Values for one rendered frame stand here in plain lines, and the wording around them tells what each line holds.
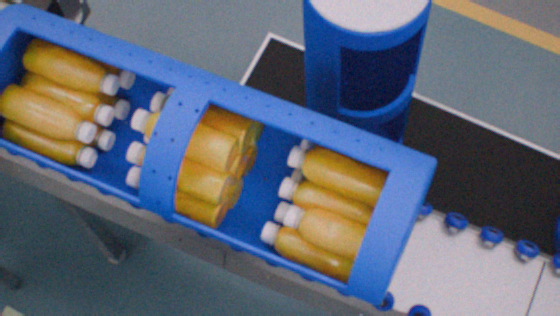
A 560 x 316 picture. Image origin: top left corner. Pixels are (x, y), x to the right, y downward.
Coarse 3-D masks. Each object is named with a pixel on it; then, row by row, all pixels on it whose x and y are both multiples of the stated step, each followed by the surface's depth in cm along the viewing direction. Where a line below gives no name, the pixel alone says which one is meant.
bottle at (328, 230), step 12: (300, 216) 156; (312, 216) 154; (324, 216) 154; (336, 216) 154; (300, 228) 155; (312, 228) 153; (324, 228) 153; (336, 228) 153; (348, 228) 152; (360, 228) 153; (312, 240) 154; (324, 240) 153; (336, 240) 152; (348, 240) 152; (360, 240) 151; (336, 252) 154; (348, 252) 152
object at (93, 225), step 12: (72, 204) 217; (72, 216) 231; (84, 216) 227; (96, 216) 235; (84, 228) 239; (96, 228) 239; (108, 228) 248; (96, 240) 248; (108, 240) 251; (108, 252) 258; (120, 252) 265
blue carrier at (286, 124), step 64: (0, 64) 170; (128, 64) 157; (0, 128) 179; (128, 128) 181; (192, 128) 150; (320, 128) 151; (128, 192) 170; (256, 192) 174; (384, 192) 144; (256, 256) 158; (384, 256) 143
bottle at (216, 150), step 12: (144, 120) 158; (156, 120) 157; (144, 132) 161; (204, 132) 155; (216, 132) 156; (192, 144) 155; (204, 144) 154; (216, 144) 154; (228, 144) 154; (192, 156) 156; (204, 156) 155; (216, 156) 154; (228, 156) 155; (216, 168) 155; (228, 168) 158
